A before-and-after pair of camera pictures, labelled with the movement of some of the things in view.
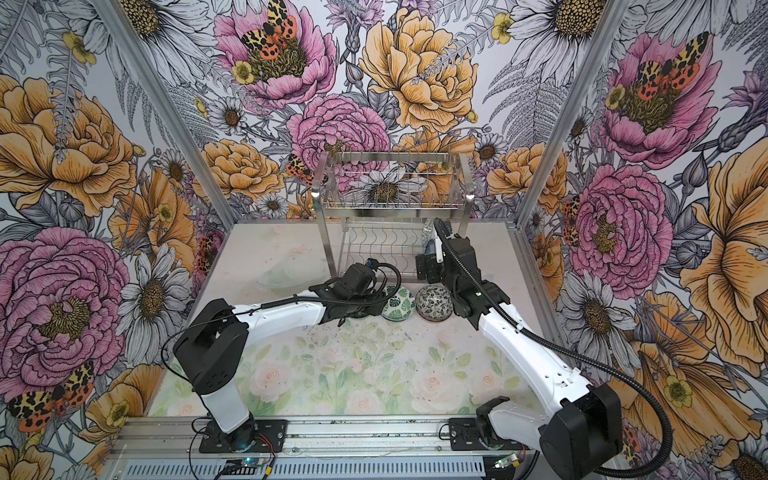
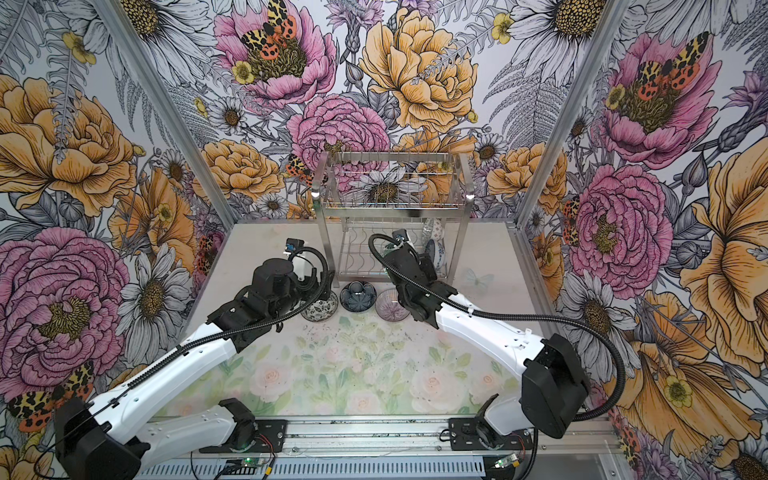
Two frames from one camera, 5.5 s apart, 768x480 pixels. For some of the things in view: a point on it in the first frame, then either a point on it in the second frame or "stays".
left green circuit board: x=254 y=461 stays
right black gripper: x=432 y=263 -> x=427 y=266
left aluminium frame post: x=172 y=110 stays
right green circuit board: x=509 y=460 stays
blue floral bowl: x=430 y=248 stays
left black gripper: x=376 y=306 -> x=311 y=286
